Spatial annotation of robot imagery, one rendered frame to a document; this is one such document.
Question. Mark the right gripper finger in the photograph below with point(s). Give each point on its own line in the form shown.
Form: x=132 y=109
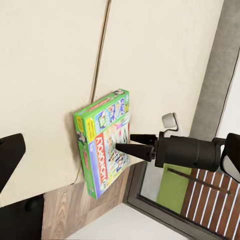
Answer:
x=145 y=139
x=141 y=151

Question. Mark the bed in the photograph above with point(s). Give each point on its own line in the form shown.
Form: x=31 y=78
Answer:
x=58 y=57

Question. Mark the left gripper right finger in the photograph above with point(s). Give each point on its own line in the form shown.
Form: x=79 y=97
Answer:
x=232 y=149

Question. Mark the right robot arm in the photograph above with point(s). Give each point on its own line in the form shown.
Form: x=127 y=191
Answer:
x=173 y=148

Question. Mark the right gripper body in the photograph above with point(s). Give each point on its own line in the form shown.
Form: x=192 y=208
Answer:
x=175 y=150

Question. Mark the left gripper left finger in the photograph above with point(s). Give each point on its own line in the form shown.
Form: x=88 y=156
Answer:
x=12 y=150

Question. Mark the board game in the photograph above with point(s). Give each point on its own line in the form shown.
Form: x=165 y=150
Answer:
x=99 y=128

